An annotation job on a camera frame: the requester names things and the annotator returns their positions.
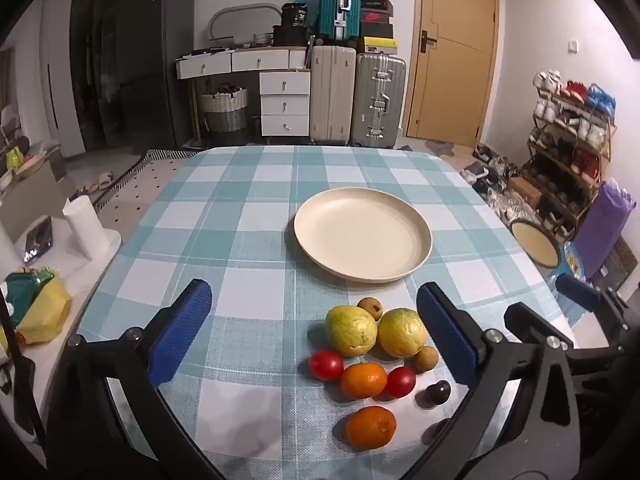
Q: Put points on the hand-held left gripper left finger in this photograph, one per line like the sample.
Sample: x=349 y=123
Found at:
x=182 y=330

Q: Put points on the woven laundry basket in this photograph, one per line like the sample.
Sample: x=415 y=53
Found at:
x=224 y=107

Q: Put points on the pile of shoes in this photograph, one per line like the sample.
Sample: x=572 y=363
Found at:
x=490 y=180

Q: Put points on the cream round plate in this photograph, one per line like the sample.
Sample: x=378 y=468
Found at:
x=360 y=235

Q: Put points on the yellow lemon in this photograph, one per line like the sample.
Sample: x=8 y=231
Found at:
x=350 y=331

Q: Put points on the cardboard box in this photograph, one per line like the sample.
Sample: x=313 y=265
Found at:
x=525 y=191

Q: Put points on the white side table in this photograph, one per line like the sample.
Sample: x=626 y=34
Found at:
x=75 y=270

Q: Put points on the greenish lemon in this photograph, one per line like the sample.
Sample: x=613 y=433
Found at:
x=401 y=332

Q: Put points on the yellow and black shoe box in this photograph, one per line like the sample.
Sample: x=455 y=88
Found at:
x=377 y=45

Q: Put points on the white paper towel roll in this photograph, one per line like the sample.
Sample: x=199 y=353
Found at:
x=84 y=227

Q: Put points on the shiny foil packet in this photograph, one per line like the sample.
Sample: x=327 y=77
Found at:
x=37 y=242

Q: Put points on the white vanity desk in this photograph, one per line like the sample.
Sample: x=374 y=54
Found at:
x=282 y=97

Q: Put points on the yellow plastic bag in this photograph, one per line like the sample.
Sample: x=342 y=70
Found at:
x=45 y=315

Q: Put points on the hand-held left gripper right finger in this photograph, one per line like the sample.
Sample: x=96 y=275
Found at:
x=447 y=332

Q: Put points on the dark purple plum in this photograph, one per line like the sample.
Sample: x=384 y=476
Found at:
x=437 y=392

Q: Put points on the shoe rack with shoes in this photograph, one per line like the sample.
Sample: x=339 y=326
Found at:
x=570 y=130

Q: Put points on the beige slippers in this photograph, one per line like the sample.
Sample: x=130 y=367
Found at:
x=97 y=182

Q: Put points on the silver suitcase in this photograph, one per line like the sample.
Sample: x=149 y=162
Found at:
x=377 y=100

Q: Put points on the white arched mirror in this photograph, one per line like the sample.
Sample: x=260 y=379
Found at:
x=220 y=15

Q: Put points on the red cherry tomato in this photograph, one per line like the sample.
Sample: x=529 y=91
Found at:
x=325 y=365
x=401 y=381

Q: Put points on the cream basin with dark rim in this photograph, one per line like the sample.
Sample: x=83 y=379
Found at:
x=535 y=242

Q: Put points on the purple bag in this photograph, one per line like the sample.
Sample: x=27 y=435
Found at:
x=607 y=225

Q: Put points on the teal suitcase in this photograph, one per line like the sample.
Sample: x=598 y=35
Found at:
x=332 y=5

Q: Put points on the blue packet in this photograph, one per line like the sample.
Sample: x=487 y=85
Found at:
x=574 y=262

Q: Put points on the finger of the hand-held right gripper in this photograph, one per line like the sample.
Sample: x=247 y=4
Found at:
x=577 y=290
x=522 y=317

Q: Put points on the green plastic bag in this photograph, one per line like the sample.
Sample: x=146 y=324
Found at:
x=20 y=292

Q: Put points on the black bucket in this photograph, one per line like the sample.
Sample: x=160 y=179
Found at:
x=294 y=15

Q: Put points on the black refrigerator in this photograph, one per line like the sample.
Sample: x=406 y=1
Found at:
x=145 y=60

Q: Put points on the orange mandarin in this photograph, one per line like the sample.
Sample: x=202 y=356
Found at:
x=364 y=380
x=371 y=427

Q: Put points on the brown longan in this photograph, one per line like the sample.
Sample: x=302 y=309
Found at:
x=370 y=308
x=426 y=358

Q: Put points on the wooden door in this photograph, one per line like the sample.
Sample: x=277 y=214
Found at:
x=460 y=85

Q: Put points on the beige suitcase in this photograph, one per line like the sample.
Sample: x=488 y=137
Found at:
x=332 y=95

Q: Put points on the teal checkered tablecloth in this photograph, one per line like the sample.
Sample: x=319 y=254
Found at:
x=240 y=240

